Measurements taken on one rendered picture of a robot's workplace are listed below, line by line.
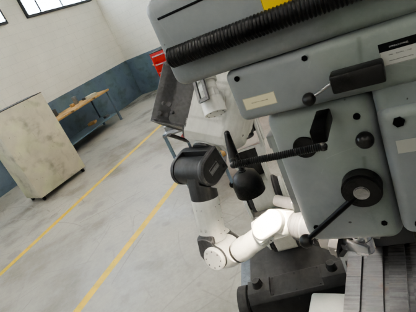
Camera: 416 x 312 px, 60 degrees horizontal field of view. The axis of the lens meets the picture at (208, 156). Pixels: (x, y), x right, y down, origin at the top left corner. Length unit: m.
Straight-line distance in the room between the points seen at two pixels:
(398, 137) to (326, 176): 0.15
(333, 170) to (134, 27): 11.29
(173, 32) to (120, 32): 11.52
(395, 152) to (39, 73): 9.60
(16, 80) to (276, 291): 8.49
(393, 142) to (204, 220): 0.67
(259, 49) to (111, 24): 11.72
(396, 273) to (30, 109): 6.21
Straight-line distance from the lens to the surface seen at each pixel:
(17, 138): 6.62
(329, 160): 0.70
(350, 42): 0.60
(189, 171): 1.12
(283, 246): 1.88
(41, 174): 6.74
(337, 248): 0.92
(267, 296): 1.80
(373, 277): 1.27
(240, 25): 0.58
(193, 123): 1.13
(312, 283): 1.78
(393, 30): 0.60
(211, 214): 1.15
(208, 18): 0.63
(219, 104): 1.01
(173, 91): 1.18
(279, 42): 0.60
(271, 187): 1.57
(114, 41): 12.31
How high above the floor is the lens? 1.85
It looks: 22 degrees down
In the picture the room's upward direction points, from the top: 24 degrees counter-clockwise
